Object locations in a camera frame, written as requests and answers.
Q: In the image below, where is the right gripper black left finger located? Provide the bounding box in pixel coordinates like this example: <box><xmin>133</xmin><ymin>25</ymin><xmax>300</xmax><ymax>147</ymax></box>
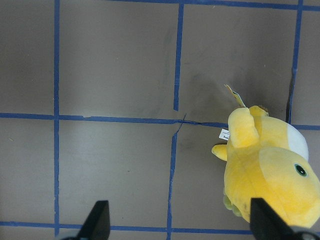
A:
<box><xmin>75</xmin><ymin>200</ymin><xmax>110</xmax><ymax>240</ymax></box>

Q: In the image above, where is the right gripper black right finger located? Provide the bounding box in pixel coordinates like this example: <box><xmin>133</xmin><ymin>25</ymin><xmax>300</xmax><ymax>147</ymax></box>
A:
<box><xmin>249</xmin><ymin>198</ymin><xmax>303</xmax><ymax>240</ymax></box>

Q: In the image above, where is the yellow plush toy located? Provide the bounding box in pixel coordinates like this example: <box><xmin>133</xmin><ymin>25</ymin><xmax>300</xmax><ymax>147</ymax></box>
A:
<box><xmin>211</xmin><ymin>92</ymin><xmax>320</xmax><ymax>228</ymax></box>

